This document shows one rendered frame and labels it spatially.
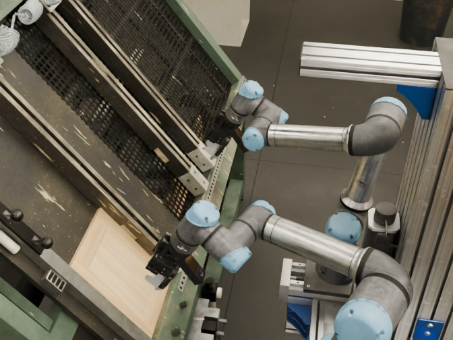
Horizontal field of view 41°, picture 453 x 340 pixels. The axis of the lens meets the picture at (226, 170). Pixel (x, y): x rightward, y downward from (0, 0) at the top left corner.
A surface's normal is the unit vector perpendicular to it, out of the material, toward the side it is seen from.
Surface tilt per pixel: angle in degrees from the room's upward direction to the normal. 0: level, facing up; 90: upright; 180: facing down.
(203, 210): 28
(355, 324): 83
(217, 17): 90
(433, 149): 90
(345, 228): 8
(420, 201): 90
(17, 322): 53
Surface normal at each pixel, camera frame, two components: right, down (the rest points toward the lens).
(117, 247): 0.78, -0.39
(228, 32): -0.17, 0.61
